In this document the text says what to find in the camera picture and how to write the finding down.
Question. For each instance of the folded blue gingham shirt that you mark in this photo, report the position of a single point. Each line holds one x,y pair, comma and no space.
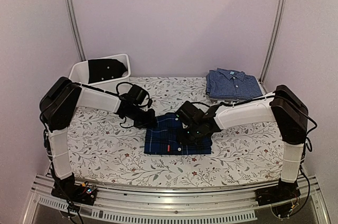
222,84

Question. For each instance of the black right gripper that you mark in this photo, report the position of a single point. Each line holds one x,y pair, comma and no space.
198,140

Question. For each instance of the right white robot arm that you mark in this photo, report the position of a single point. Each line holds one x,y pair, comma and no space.
281,107

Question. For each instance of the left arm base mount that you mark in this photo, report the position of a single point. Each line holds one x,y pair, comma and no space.
79,193

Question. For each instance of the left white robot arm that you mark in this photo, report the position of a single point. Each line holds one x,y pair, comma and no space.
60,104

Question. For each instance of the black shirt in bin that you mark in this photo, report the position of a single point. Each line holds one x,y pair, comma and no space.
105,69

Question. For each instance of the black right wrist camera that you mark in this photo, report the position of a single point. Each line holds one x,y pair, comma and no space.
189,114

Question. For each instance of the aluminium frame post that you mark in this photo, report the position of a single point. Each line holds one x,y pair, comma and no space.
75,30
273,40

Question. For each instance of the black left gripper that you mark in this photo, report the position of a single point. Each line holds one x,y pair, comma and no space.
150,120

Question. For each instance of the right aluminium frame post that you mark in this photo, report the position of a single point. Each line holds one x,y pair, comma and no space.
273,40

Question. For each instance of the left aluminium frame post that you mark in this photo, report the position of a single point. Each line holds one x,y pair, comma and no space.
75,30

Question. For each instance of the dark blue plaid shirt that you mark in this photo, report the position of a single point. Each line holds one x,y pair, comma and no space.
163,139

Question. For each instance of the white plastic bin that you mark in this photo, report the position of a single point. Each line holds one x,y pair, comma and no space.
80,73

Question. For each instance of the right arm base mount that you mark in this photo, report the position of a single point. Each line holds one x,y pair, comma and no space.
284,195

